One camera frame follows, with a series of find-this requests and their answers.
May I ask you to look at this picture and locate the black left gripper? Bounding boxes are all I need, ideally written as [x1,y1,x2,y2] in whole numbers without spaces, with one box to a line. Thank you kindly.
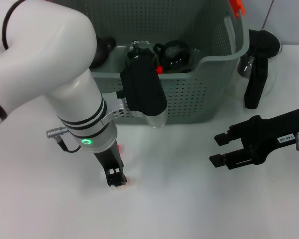
[93,142,127,187]

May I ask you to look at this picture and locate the clear glass teapot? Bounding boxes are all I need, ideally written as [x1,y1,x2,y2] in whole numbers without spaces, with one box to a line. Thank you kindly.
[124,40,156,63]

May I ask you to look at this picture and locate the grey-green perforated storage basket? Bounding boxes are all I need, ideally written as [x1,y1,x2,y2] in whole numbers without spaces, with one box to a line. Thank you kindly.
[84,0,249,125]

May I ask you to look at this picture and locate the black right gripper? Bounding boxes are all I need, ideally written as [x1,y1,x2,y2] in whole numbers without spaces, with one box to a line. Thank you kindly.
[209,106,299,170]

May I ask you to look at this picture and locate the black ceramic teapot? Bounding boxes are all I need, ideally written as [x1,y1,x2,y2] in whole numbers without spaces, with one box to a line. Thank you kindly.
[91,36,116,69]

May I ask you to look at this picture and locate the glass pitcher black handle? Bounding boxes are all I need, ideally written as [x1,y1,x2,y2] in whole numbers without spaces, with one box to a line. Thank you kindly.
[226,28,283,110]

